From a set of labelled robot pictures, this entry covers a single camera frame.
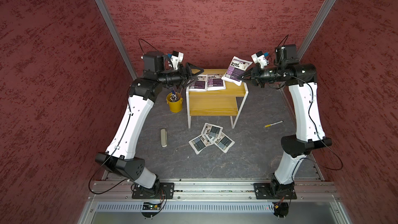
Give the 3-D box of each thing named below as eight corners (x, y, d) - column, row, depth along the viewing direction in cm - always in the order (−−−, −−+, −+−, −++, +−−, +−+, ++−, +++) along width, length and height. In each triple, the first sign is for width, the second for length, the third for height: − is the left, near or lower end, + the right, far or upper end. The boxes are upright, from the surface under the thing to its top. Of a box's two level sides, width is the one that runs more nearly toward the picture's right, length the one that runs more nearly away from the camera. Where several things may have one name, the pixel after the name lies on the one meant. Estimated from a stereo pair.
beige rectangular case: (162, 148, 90) (160, 145, 87) (162, 131, 97) (160, 129, 94) (167, 147, 91) (166, 144, 88) (167, 131, 97) (166, 128, 95)
